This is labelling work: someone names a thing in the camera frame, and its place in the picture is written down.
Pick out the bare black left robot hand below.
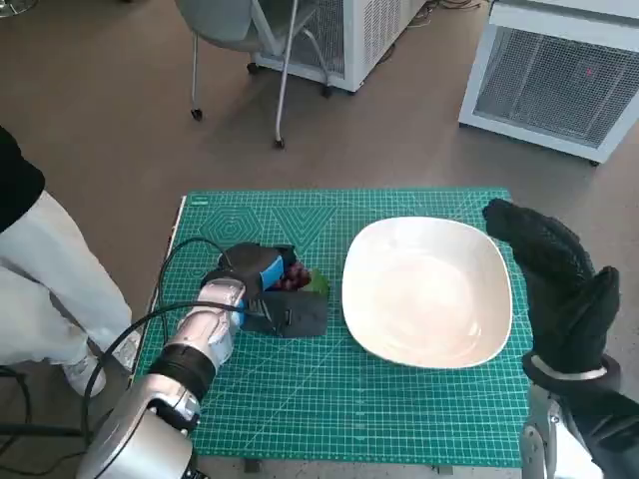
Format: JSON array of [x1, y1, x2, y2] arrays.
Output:
[[199, 241, 301, 306]]

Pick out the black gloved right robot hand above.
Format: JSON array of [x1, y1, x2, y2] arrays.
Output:
[[482, 198, 620, 375]]

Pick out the red toy grapes with leaf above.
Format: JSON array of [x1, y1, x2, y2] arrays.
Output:
[[272, 262, 331, 299]]

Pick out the white square plate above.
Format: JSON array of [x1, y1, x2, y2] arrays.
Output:
[[341, 216, 514, 370]]

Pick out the green cutting mat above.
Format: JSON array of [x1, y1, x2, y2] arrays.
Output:
[[167, 187, 531, 460]]

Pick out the white mesh cabinet on castors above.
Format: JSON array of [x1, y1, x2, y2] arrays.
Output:
[[457, 0, 639, 167], [247, 0, 430, 99]]

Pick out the person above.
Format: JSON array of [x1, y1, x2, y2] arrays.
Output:
[[0, 124, 144, 398]]

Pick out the grey chair with metal legs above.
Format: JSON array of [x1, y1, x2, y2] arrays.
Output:
[[172, 0, 333, 150]]

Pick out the chrome stool base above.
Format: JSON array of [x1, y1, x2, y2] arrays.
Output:
[[0, 0, 31, 20]]

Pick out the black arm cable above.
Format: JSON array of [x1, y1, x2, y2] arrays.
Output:
[[82, 302, 249, 445], [147, 238, 234, 318]]

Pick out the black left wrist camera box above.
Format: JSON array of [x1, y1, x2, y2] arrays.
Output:
[[242, 291, 328, 340]]

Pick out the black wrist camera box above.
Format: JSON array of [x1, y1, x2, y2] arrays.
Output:
[[242, 291, 328, 340], [563, 388, 639, 479]]

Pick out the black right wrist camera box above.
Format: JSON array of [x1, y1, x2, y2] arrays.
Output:
[[563, 388, 639, 479]]

